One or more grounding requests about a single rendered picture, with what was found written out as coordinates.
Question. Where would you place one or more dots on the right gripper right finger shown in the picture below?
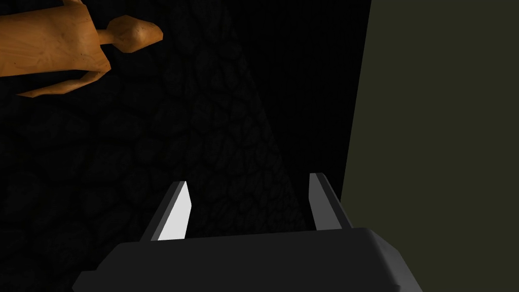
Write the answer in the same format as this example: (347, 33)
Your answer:
(324, 207)

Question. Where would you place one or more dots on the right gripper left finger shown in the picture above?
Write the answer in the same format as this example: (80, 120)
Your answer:
(174, 217)

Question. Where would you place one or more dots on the wooden rolling pin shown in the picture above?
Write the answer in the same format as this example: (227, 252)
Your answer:
(52, 40)

